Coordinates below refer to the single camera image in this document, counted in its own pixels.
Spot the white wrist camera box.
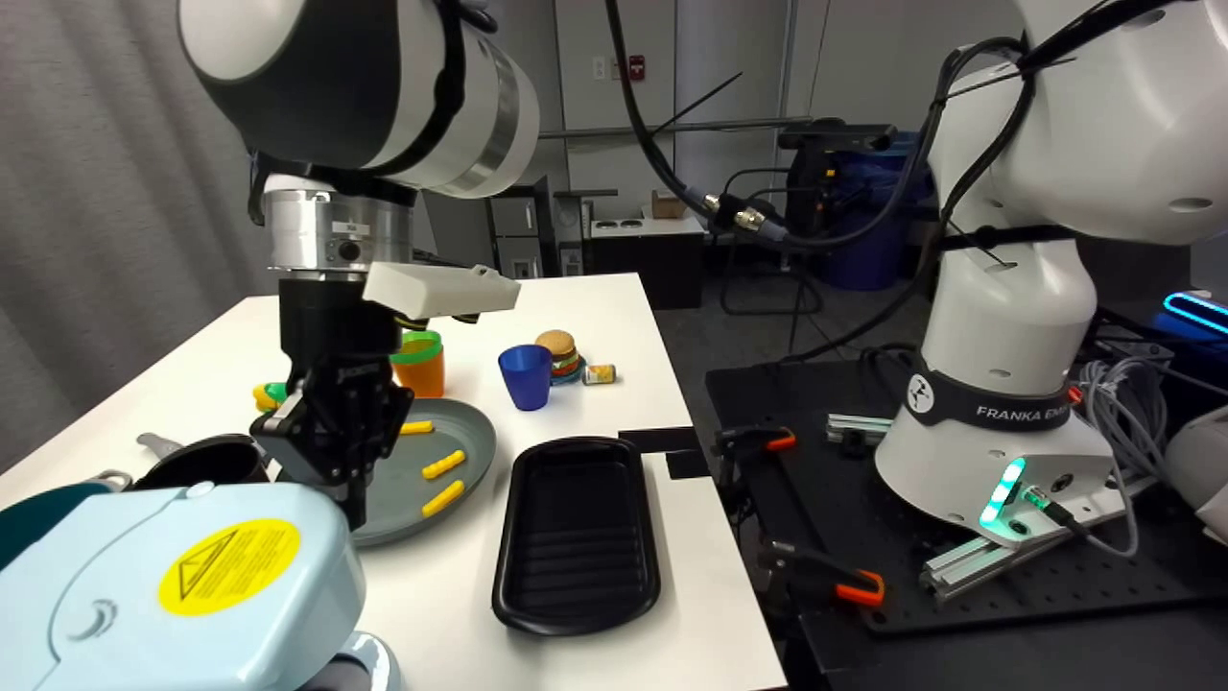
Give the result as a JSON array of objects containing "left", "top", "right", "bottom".
[{"left": 360, "top": 257, "right": 527, "bottom": 322}]

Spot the aluminium extrusion rail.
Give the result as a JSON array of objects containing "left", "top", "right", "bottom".
[
  {"left": 917, "top": 474, "right": 1142, "bottom": 608},
  {"left": 821, "top": 407, "right": 899, "bottom": 448}
]

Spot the black toy frying pan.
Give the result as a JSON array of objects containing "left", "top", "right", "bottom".
[{"left": 129, "top": 428, "right": 275, "bottom": 496}]

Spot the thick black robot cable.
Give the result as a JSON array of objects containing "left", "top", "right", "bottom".
[{"left": 601, "top": 0, "right": 1029, "bottom": 253}]

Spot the black perforated base board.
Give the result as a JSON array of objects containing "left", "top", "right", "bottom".
[{"left": 697, "top": 358, "right": 1228, "bottom": 691}]

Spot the blue bin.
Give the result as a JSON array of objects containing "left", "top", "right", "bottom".
[{"left": 816, "top": 125, "right": 937, "bottom": 295}]

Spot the blue box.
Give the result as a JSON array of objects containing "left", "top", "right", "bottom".
[{"left": 1155, "top": 289, "right": 1228, "bottom": 377}]

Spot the green yellow red toy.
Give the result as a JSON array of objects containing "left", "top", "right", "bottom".
[{"left": 248, "top": 377, "right": 294, "bottom": 413}]

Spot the orange cup with green rim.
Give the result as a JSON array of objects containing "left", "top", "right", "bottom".
[{"left": 387, "top": 327, "right": 450, "bottom": 403}]

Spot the blue plastic cup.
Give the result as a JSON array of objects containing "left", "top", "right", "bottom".
[{"left": 495, "top": 341, "right": 556, "bottom": 413}]

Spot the grey cable bundle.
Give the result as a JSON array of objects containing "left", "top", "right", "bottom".
[{"left": 1069, "top": 348, "right": 1174, "bottom": 560}]

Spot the dark background desk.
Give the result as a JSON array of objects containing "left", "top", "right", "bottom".
[{"left": 578, "top": 206, "right": 708, "bottom": 316}]

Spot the toy hamburger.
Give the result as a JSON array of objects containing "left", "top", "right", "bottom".
[{"left": 532, "top": 327, "right": 592, "bottom": 385}]

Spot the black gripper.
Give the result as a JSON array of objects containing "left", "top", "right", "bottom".
[{"left": 248, "top": 263, "right": 417, "bottom": 532}]

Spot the black clamp with orange grip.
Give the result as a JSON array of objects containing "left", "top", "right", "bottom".
[
  {"left": 715, "top": 419, "right": 802, "bottom": 485},
  {"left": 753, "top": 532, "right": 891, "bottom": 614}
]

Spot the grey round plate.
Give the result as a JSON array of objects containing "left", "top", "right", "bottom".
[{"left": 259, "top": 396, "right": 499, "bottom": 553}]

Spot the black rectangular tray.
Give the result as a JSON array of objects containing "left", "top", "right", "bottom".
[{"left": 488, "top": 432, "right": 669, "bottom": 640}]

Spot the light blue coffee maker station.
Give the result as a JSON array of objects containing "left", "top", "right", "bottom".
[{"left": 0, "top": 480, "right": 409, "bottom": 691}]

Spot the teal toy pot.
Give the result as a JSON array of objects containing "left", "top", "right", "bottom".
[{"left": 0, "top": 480, "right": 116, "bottom": 572}]

